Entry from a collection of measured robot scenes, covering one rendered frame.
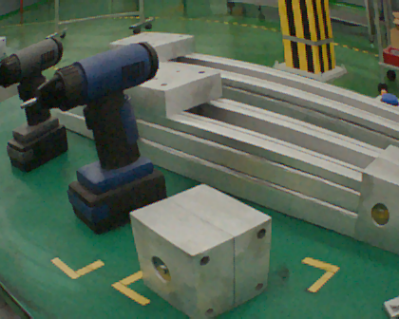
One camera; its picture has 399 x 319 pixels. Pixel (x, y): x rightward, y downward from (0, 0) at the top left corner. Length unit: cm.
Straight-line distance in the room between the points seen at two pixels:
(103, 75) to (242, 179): 23
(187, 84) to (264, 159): 17
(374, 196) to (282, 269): 14
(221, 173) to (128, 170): 13
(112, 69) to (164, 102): 16
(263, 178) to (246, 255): 21
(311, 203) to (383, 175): 13
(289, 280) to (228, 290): 9
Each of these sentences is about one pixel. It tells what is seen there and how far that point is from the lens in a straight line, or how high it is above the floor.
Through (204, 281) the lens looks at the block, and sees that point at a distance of 51.
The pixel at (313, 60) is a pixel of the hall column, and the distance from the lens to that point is 402.
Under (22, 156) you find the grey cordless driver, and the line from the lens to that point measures 91.
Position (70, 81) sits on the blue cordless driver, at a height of 98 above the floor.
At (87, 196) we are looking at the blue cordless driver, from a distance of 70.
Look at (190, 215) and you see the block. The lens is 54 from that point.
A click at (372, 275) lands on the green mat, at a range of 60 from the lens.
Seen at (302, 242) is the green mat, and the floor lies 78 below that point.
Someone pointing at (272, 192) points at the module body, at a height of 81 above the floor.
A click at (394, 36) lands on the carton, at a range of 583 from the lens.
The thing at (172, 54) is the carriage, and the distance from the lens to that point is 113.
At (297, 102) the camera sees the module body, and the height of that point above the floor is 85.
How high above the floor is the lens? 114
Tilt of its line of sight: 24 degrees down
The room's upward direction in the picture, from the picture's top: 4 degrees counter-clockwise
